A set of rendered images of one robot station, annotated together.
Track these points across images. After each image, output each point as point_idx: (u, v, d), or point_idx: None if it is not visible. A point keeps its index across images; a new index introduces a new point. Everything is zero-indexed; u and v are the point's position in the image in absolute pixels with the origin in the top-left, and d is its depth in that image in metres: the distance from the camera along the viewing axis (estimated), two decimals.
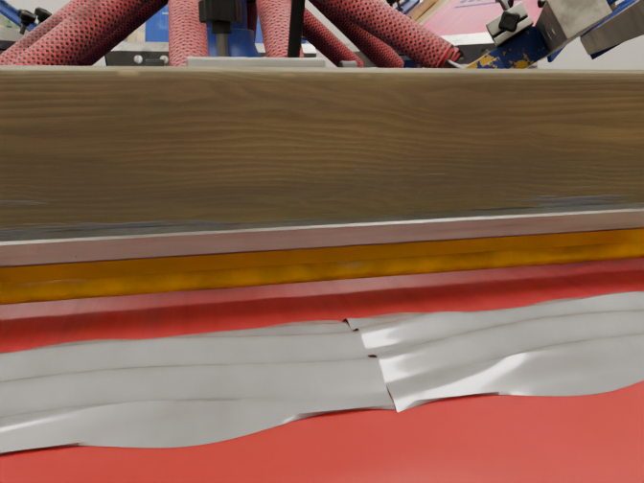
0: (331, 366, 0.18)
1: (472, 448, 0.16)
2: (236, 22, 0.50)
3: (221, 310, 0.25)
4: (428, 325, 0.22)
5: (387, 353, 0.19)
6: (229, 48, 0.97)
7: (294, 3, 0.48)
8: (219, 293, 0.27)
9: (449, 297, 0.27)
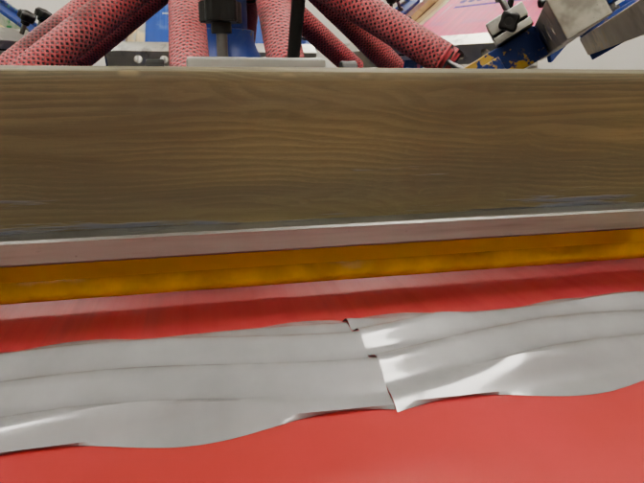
0: (331, 366, 0.18)
1: (472, 448, 0.16)
2: (236, 22, 0.50)
3: (221, 310, 0.25)
4: (428, 325, 0.22)
5: (387, 353, 0.19)
6: (229, 48, 0.97)
7: (294, 3, 0.48)
8: (219, 293, 0.27)
9: (449, 297, 0.27)
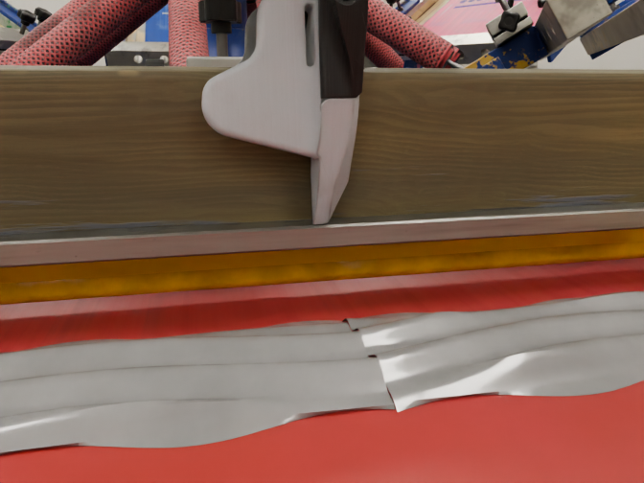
0: (331, 366, 0.18)
1: (472, 448, 0.16)
2: (236, 22, 0.50)
3: (221, 310, 0.25)
4: (428, 325, 0.22)
5: (387, 353, 0.19)
6: (229, 48, 0.97)
7: None
8: (219, 293, 0.27)
9: (449, 297, 0.27)
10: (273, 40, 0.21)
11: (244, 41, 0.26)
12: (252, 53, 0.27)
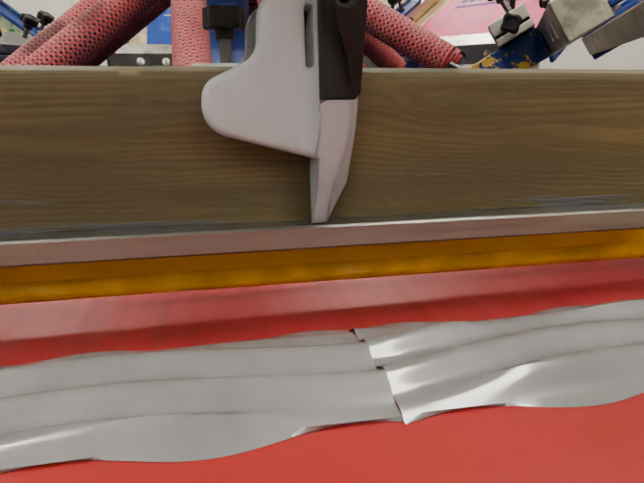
0: (339, 379, 0.19)
1: (480, 461, 0.16)
2: (239, 29, 0.50)
3: (229, 319, 0.25)
4: (434, 335, 0.22)
5: (394, 364, 0.20)
6: (231, 51, 0.98)
7: None
8: (226, 303, 0.27)
9: (454, 306, 0.27)
10: (272, 41, 0.21)
11: (244, 41, 0.26)
12: (252, 53, 0.26)
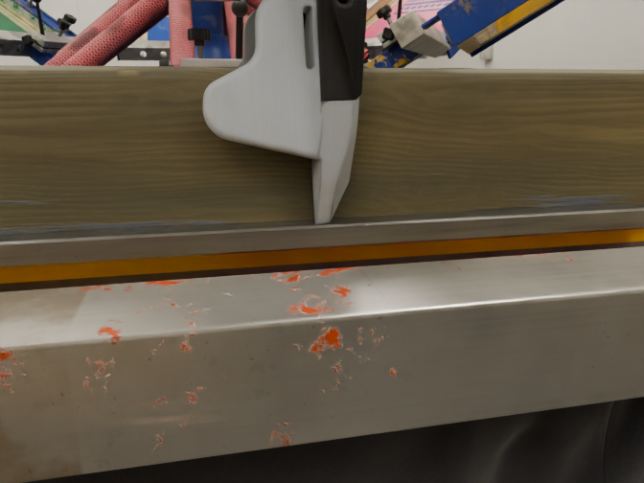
0: None
1: None
2: (207, 40, 0.94)
3: None
4: None
5: None
6: (210, 49, 1.41)
7: (237, 31, 0.92)
8: None
9: None
10: (272, 43, 0.21)
11: (243, 44, 0.26)
12: (251, 55, 0.26)
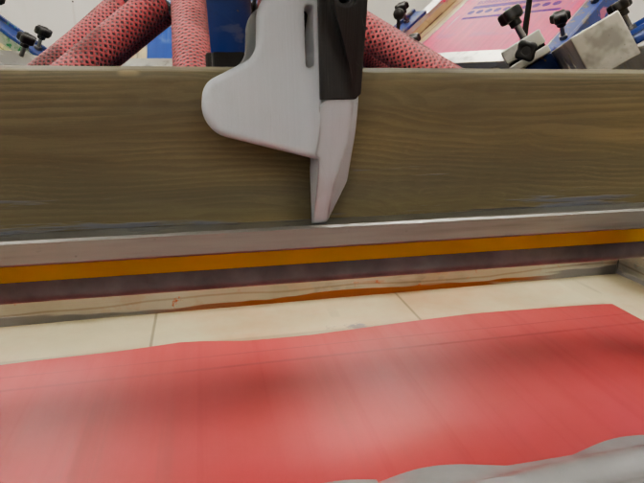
0: None
1: None
2: None
3: (241, 459, 0.22)
4: None
5: None
6: None
7: None
8: (237, 429, 0.24)
9: (494, 435, 0.24)
10: (272, 41, 0.21)
11: (244, 41, 0.26)
12: (253, 53, 0.26)
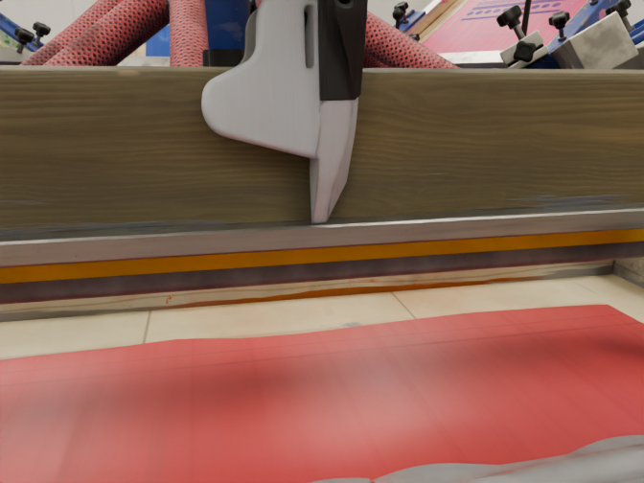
0: None
1: None
2: None
3: (232, 457, 0.22)
4: None
5: None
6: None
7: None
8: (229, 426, 0.24)
9: (488, 435, 0.24)
10: (273, 42, 0.21)
11: (244, 42, 0.26)
12: (252, 54, 0.26)
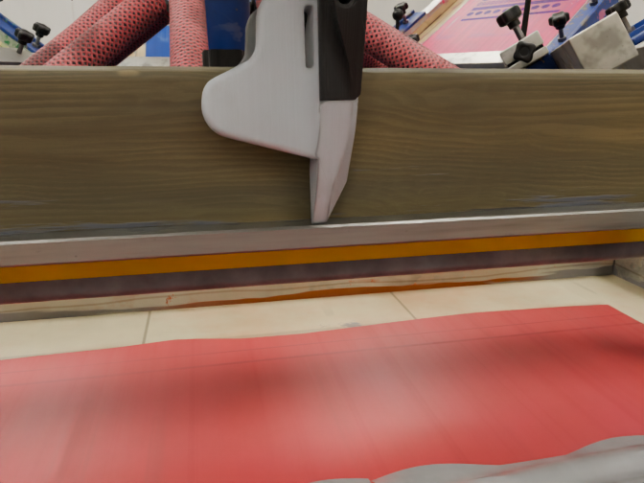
0: None
1: None
2: None
3: (231, 457, 0.22)
4: None
5: None
6: None
7: None
8: (228, 427, 0.24)
9: (488, 435, 0.24)
10: (272, 42, 0.21)
11: (244, 42, 0.26)
12: (252, 53, 0.26)
